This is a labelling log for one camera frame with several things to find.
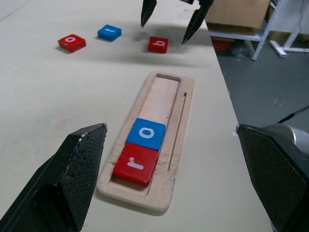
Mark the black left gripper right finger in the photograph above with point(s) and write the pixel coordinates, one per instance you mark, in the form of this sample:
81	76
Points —
270	174

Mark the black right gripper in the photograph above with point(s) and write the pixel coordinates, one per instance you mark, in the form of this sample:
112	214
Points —
187	1

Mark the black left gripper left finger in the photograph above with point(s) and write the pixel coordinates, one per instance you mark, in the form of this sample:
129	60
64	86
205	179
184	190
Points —
72	174

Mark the red letter b block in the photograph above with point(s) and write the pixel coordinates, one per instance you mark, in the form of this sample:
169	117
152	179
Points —
158	44

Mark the silver robot torso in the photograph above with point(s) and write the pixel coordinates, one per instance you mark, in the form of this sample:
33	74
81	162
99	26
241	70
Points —
299	135

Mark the red letter r block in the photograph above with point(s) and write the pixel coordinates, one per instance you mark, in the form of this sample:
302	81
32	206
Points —
135	164

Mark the blue letter t block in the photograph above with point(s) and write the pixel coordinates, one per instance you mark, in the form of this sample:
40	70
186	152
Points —
109	32

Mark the blue letter o block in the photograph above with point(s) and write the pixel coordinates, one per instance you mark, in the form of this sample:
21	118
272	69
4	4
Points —
146	134

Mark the wooden letter tray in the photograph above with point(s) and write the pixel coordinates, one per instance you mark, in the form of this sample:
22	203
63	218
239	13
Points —
159	101

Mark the red letter o block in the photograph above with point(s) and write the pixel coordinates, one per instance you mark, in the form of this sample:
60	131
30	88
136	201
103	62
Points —
71	42

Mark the red crate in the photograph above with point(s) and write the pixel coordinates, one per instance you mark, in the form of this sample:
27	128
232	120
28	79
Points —
222	45

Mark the brown cardboard box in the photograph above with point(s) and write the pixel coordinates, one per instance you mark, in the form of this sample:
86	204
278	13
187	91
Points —
237	12

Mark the white metal shelf rack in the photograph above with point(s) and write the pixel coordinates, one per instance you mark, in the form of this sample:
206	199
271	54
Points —
241	36

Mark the white metal stand frame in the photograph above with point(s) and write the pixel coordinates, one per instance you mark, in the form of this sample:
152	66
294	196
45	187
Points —
277	48

